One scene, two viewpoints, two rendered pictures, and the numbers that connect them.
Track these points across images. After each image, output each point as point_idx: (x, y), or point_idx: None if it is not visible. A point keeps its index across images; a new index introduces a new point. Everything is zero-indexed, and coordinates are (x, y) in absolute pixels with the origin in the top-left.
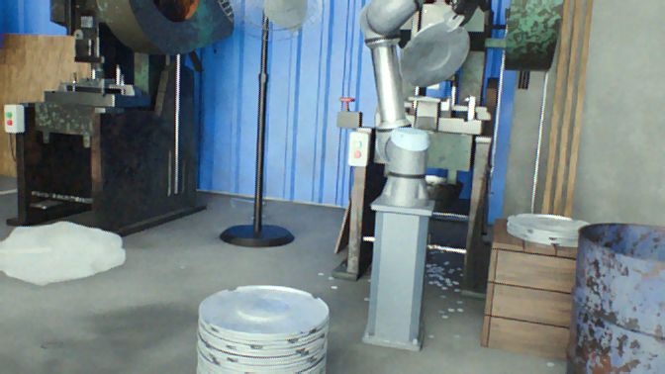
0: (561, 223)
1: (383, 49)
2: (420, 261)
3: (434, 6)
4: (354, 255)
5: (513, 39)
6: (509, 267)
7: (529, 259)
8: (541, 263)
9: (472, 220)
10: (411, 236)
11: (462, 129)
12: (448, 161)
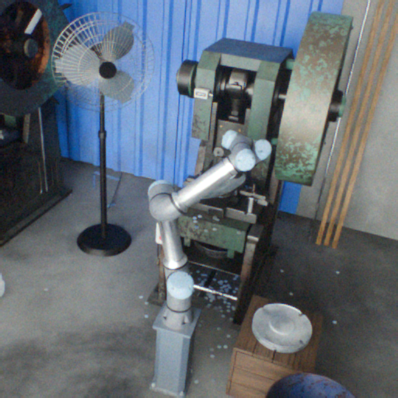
0: (289, 322)
1: (164, 221)
2: (184, 356)
3: (228, 123)
4: (162, 291)
5: (278, 176)
6: (242, 361)
7: (256, 361)
8: (263, 364)
9: (241, 287)
10: (178, 345)
11: (242, 218)
12: (228, 244)
